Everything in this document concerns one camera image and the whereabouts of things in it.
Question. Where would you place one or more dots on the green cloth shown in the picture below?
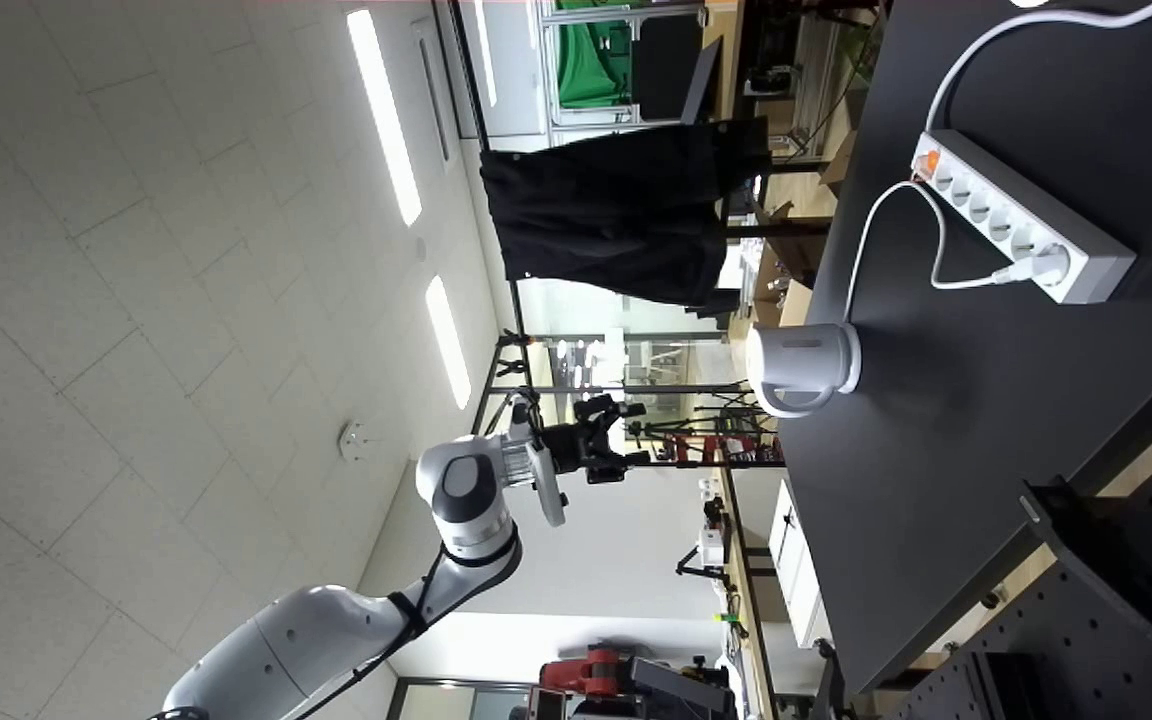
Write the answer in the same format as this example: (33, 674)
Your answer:
(593, 62)

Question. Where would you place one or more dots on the white power strip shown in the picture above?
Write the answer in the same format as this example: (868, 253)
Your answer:
(1018, 219)

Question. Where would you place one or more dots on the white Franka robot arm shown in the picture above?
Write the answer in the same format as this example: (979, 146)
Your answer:
(323, 634)

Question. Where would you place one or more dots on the white ceiling smoke detector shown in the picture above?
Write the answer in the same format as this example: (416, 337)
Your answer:
(353, 439)

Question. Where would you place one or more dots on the black hanging curtain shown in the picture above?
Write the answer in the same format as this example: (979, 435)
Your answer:
(610, 214)

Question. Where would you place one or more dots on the white cabinet frame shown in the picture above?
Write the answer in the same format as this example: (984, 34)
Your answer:
(513, 73)

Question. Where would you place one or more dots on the black perforated mounting board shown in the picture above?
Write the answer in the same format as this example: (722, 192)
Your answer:
(1110, 606)

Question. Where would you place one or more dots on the white drawer unit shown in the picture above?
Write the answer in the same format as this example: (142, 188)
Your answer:
(802, 564)

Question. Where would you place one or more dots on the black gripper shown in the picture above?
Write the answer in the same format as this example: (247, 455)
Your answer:
(573, 443)

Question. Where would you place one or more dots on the short ceiling light panel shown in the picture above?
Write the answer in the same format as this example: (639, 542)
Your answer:
(449, 341)

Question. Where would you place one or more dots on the red machine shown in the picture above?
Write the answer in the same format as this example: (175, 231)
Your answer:
(589, 674)

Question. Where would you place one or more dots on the grey cylindrical cup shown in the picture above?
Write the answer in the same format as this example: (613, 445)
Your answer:
(809, 362)

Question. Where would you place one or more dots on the long ceiling light panel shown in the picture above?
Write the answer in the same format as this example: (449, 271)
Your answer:
(385, 115)

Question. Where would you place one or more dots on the black metal rack frame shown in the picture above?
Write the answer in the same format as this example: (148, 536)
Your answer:
(523, 362)

